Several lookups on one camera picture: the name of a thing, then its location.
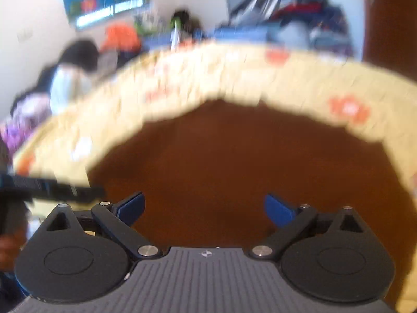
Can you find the person's hand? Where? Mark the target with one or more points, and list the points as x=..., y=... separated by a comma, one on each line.
x=10, y=247

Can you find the brown knit sweater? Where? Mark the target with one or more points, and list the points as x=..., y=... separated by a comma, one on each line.
x=205, y=176

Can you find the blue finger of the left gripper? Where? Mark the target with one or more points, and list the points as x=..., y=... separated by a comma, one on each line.
x=73, y=193

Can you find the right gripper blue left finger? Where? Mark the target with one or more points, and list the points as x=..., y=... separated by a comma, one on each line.
x=130, y=209

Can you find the yellow floral bedspread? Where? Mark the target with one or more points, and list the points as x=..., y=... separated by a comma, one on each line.
x=371, y=104

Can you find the brown wooden door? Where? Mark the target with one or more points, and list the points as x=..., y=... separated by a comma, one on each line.
x=390, y=35

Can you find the orange plastic bag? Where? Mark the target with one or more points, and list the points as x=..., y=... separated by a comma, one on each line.
x=121, y=37

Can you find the white cream garment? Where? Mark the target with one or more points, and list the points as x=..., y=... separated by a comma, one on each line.
x=69, y=84

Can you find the blue quilted blanket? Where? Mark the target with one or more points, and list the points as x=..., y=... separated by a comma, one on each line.
x=241, y=34

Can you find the dark plush toy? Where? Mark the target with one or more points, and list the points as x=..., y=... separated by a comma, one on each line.
x=187, y=25

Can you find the black garment on left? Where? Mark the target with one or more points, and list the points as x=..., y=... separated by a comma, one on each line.
x=82, y=53

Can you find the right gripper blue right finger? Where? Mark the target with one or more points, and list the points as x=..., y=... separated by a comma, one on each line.
x=278, y=211

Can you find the pile of clothes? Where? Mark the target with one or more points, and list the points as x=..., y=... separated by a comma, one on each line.
x=311, y=24

